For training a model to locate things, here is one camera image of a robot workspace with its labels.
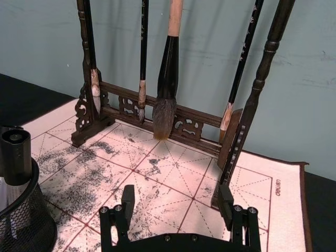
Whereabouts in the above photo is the thin black brush, small tip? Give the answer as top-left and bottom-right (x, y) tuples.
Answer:
(138, 0), (149, 124)

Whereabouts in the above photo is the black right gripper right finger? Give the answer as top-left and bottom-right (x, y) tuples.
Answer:
(218, 184), (259, 252)

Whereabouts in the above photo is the black table cloth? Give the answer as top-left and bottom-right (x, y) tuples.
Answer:
(0, 73), (336, 252)

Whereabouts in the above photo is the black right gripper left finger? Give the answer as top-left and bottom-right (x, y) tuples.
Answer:
(99, 184), (137, 252)

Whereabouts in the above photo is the large brush with tan handle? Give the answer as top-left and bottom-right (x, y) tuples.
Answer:
(152, 0), (184, 140)

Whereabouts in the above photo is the black cylindrical bottle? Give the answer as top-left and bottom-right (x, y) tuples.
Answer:
(0, 130), (34, 186)

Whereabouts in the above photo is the white felt mat, red grid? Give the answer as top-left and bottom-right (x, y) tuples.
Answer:
(19, 98), (313, 252)

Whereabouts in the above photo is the black mesh pen holder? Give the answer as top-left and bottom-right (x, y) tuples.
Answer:
(0, 157), (58, 252)

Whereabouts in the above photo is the white item in mesh holder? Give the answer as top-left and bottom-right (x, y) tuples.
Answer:
(0, 177), (25, 211)

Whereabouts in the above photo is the thin black brush, wide white tip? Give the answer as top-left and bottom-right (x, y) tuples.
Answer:
(83, 0), (102, 114)

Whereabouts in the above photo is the thin black brush, white print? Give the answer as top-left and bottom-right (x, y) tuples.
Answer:
(218, 0), (265, 144)

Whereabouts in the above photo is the dark wooden brush rack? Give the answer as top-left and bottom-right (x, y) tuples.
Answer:
(71, 0), (297, 211)

